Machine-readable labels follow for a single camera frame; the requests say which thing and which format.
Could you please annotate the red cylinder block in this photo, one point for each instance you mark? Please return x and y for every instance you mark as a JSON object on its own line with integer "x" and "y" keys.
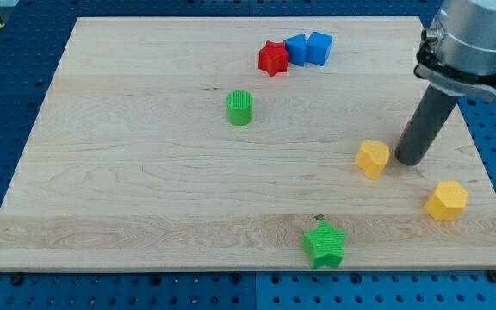
{"x": 403, "y": 134}

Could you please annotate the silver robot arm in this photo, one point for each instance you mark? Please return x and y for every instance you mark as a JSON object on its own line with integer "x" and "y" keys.
{"x": 457, "y": 54}

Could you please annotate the blue cube block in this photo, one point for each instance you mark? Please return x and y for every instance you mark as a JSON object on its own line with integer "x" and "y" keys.
{"x": 318, "y": 48}

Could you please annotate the light wooden board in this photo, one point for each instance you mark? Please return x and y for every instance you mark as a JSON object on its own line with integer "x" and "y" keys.
{"x": 132, "y": 165}

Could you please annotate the green cylinder block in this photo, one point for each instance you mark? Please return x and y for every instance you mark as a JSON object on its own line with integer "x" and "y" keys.
{"x": 239, "y": 107}

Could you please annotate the red star block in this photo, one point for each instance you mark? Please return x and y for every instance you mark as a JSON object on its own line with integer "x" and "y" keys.
{"x": 273, "y": 58}

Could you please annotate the green star block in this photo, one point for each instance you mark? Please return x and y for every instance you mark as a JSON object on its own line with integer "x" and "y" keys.
{"x": 324, "y": 245}

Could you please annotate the blue triangular block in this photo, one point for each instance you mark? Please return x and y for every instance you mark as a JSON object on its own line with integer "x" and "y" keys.
{"x": 296, "y": 48}

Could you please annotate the yellow heart block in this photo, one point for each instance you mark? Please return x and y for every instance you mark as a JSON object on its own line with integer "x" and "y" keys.
{"x": 372, "y": 157}

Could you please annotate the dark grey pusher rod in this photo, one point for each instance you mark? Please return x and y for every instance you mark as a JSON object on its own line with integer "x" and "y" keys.
{"x": 428, "y": 118}

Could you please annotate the yellow hexagon block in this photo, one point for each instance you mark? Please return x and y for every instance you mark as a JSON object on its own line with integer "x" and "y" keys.
{"x": 446, "y": 201}

